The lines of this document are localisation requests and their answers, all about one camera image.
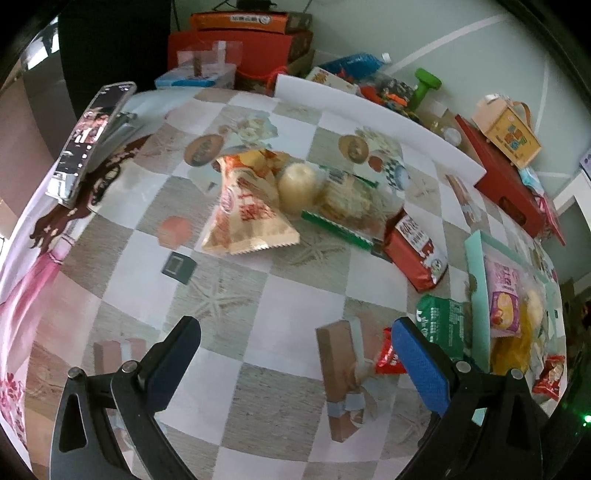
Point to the white round ball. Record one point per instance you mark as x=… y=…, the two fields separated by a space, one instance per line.
x=452 y=134

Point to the white printed box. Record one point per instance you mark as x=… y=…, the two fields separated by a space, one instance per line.
x=330 y=81

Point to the yellow wooden carry box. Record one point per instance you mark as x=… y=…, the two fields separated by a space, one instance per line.
x=510 y=134

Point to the red cartoon snack packet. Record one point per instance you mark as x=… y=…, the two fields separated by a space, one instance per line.
x=551 y=376

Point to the black cabinet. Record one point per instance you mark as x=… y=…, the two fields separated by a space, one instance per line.
x=115 y=41

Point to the wet wipes packet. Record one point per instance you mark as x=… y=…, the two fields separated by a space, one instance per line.
x=531 y=180

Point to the pink purple snack packet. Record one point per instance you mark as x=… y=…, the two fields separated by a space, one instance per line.
x=503 y=295

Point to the red gift box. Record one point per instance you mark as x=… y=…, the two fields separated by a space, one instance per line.
x=503 y=184

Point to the open cardboard box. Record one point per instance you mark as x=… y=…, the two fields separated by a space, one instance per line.
x=438 y=117

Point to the red packet with white label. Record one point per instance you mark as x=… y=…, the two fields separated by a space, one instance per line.
x=415 y=251

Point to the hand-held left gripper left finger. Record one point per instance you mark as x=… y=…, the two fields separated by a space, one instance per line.
x=178 y=360

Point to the blue plastic bottle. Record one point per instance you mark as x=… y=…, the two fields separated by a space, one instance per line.
x=353 y=64

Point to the yellow bread bag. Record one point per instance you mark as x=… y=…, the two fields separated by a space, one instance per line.
x=512 y=350

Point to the clear plastic box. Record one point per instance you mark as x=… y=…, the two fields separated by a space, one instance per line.
x=203 y=64

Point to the orange potato chips bag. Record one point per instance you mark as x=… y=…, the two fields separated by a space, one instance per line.
x=244 y=207

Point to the dark brown box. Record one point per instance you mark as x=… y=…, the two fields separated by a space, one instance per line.
x=299 y=22

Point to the teal cardboard tray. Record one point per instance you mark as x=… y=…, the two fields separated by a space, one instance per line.
x=478 y=295

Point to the orange cardboard box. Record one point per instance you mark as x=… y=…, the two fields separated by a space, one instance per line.
x=235 y=23

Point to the green snack packet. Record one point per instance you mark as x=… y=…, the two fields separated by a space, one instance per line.
x=443 y=321

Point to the pile of small toys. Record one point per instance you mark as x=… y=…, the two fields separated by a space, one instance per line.
x=388 y=92

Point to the small red snack packet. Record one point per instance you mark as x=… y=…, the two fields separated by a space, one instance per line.
x=388 y=357

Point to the round bread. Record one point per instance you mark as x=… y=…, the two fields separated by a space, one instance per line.
x=533 y=307

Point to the white shelf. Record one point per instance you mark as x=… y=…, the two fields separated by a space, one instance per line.
x=572 y=201

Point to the green dumbbell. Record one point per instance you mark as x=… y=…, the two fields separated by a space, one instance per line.
x=425 y=85

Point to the smartphone on stand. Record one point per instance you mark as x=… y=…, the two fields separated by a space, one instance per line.
x=87 y=138

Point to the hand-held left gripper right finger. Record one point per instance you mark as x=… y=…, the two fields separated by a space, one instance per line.
x=422 y=364

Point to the plain red box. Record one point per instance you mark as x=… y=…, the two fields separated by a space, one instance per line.
x=258 y=50

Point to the clear packet with green edge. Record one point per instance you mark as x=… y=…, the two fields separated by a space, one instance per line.
x=351 y=201

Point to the small pale bun packet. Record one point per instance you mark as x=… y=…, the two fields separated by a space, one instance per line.
x=298 y=187

